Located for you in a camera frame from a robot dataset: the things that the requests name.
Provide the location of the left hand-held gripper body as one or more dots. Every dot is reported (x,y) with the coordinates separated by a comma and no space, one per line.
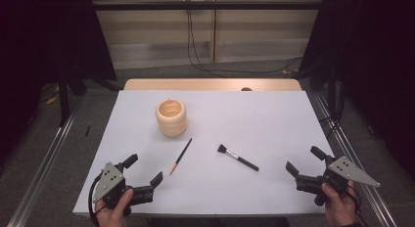
(109,183)

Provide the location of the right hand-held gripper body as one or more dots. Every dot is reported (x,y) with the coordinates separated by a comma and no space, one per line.
(339,174)

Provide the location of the thin orange-tipped paint brush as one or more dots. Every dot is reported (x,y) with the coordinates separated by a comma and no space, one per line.
(181,155)

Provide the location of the black makeup brush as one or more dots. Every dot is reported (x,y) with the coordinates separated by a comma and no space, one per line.
(239,158)

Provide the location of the cream ribbed cup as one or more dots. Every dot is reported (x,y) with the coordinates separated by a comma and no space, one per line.
(173,124)

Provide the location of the person's left hand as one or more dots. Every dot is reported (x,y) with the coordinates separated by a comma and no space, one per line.
(111,217)

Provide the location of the person's right hand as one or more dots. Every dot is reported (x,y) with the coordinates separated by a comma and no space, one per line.
(341,209)

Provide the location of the small black floor object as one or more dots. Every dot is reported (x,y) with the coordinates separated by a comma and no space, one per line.
(87,131)

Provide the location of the black metal stand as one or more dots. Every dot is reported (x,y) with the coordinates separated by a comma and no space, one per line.
(332,90)
(64,99)

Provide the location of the white table sheet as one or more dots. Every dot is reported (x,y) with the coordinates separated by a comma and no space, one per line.
(244,122)

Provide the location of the yellow floor object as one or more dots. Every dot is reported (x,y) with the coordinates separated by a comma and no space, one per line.
(52,99)

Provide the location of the black curtain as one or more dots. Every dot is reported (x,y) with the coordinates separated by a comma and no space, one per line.
(49,34)
(375,57)

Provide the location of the black horizontal bar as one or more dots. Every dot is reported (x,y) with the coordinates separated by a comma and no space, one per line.
(208,6)

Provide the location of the aluminium floor rail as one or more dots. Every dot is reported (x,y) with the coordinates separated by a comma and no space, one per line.
(42,168)
(359,161)

